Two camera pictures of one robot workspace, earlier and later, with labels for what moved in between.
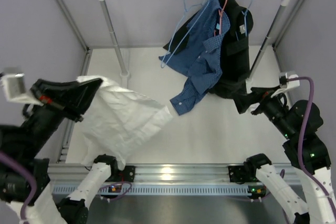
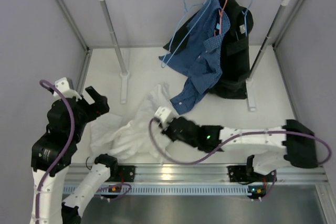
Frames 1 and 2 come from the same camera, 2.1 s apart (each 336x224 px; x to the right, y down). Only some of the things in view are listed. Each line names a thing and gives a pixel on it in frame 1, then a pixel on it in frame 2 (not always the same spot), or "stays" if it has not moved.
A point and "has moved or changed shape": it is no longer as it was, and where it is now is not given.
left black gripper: (72, 97) -> (100, 107)
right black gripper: (260, 94) -> (166, 131)
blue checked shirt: (197, 56) stays
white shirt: (118, 121) has moved or changed shape
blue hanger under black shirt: (245, 14) stays
